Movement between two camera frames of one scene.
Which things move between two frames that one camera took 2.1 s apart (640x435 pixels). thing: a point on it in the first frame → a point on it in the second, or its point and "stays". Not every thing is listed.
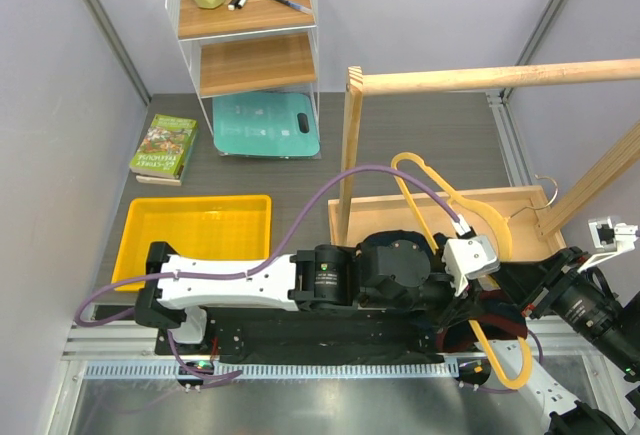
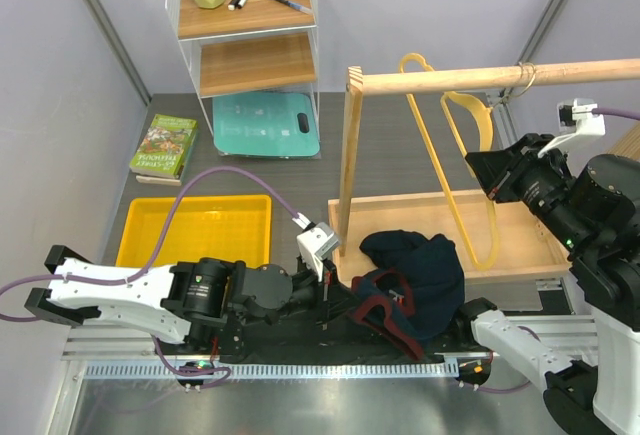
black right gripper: [521, 279] → [494, 168]
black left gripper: [456, 308] → [330, 306]
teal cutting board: [265, 124] stays
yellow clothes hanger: [478, 212] → [447, 99]
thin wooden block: [163, 181] stays
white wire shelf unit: [248, 29] stays
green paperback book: [164, 146] stays
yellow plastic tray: [192, 227] stays
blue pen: [289, 3] stays
